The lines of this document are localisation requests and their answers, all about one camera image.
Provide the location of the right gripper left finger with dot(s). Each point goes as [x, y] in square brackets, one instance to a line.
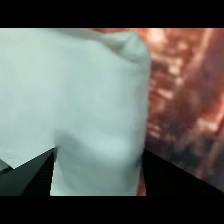
[28, 176]

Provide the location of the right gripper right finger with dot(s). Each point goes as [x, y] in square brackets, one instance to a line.
[170, 178]

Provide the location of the white shirt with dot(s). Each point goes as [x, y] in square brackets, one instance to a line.
[73, 100]

